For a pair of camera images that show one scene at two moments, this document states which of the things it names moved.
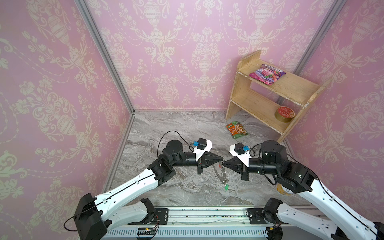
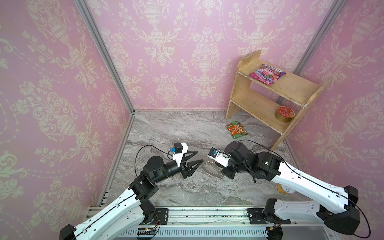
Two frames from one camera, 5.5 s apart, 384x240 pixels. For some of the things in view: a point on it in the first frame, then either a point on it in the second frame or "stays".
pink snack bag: (267, 74) stays
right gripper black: (244, 167) to (228, 170)
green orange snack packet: (236, 129) stays
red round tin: (284, 114) stays
